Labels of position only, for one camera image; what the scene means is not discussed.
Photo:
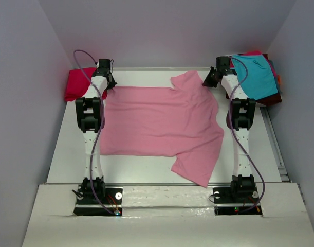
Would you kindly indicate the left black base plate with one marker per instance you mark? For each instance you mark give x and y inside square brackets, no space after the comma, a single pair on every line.
[89,206]

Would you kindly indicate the pink t shirt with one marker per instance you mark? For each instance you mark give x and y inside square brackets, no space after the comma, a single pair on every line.
[177,121]

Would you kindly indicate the folded red t shirt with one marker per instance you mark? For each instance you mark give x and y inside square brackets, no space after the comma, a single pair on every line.
[77,86]

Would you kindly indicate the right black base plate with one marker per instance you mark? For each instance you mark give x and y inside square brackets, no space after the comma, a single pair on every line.
[229,203]

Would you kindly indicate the teal t shirt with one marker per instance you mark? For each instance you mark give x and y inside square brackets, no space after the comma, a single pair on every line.
[260,79]

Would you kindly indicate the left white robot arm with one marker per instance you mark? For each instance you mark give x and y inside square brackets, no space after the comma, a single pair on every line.
[91,121]

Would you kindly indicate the dark maroon t shirt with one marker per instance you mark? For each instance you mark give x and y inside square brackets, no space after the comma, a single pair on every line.
[273,99]

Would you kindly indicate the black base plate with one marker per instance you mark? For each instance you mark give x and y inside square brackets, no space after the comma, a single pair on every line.
[89,206]
[229,203]

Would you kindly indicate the magenta t shirt in pile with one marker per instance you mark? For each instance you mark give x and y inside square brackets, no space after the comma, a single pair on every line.
[251,53]

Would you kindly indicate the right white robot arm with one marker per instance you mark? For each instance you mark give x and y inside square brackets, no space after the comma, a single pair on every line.
[240,118]

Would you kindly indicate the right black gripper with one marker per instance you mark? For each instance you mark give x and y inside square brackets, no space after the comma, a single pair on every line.
[207,82]

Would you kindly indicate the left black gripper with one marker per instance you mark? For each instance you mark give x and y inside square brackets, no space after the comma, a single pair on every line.
[112,84]

